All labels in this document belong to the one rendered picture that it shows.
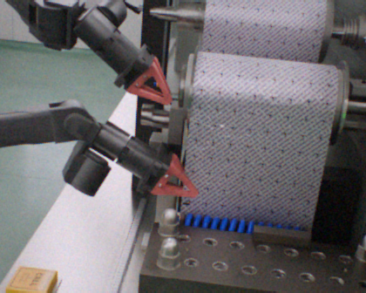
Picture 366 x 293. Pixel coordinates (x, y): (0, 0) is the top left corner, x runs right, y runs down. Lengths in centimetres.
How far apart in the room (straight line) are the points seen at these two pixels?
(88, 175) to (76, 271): 21
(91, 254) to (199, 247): 28
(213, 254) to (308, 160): 23
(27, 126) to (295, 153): 45
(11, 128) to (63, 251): 31
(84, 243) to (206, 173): 32
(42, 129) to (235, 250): 37
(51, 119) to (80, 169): 10
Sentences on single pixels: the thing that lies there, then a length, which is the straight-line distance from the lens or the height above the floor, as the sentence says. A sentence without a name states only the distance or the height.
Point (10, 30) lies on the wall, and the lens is 704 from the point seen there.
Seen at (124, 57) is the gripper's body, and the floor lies 130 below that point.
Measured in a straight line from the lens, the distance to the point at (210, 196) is 101.
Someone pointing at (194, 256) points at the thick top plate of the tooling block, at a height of 103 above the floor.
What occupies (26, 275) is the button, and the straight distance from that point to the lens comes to 105.
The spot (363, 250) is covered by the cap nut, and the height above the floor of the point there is 105.
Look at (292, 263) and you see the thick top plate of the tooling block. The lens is 94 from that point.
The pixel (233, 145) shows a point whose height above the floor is 117.
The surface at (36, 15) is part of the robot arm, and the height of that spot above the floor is 134.
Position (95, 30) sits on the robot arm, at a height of 134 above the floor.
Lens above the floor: 152
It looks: 21 degrees down
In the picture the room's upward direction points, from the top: 6 degrees clockwise
